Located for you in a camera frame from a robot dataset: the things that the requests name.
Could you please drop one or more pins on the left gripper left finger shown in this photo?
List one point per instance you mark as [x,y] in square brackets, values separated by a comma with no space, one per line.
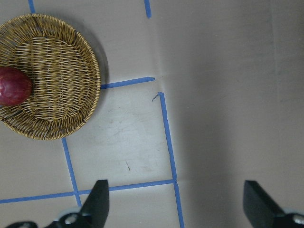
[92,214]

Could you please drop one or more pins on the dark red apple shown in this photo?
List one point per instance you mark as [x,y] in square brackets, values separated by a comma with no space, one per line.
[15,86]

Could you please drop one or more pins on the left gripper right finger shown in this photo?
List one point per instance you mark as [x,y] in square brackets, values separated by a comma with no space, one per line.
[260,209]

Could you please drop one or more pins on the brown wicker basket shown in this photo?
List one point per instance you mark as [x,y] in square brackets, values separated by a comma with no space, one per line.
[64,72]

